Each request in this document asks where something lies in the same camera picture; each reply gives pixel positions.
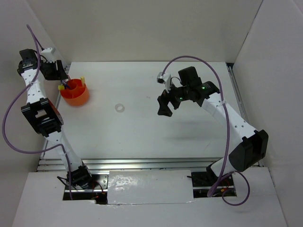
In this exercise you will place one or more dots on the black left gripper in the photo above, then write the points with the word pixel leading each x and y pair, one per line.
pixel 57 74

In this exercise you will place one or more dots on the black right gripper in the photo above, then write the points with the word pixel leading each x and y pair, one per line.
pixel 164 100

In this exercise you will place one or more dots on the yellow black highlighter marker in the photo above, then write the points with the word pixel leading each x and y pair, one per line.
pixel 61 87

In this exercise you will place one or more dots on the pale yellow highlighter marker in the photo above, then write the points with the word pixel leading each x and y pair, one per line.
pixel 82 81

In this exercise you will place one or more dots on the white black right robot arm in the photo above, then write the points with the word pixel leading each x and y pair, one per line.
pixel 246 145

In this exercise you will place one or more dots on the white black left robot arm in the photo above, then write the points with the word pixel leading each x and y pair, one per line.
pixel 43 116

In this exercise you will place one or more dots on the orange round divided container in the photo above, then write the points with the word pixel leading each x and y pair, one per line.
pixel 78 95

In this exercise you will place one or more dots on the white front cover panel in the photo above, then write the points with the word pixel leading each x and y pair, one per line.
pixel 149 187

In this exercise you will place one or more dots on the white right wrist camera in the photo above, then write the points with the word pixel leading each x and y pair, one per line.
pixel 165 78

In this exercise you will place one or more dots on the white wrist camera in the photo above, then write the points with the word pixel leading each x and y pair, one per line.
pixel 165 78
pixel 49 53

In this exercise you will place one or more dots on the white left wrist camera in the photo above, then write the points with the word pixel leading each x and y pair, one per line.
pixel 49 53

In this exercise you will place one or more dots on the aluminium rail frame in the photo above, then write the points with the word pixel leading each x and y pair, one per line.
pixel 119 128

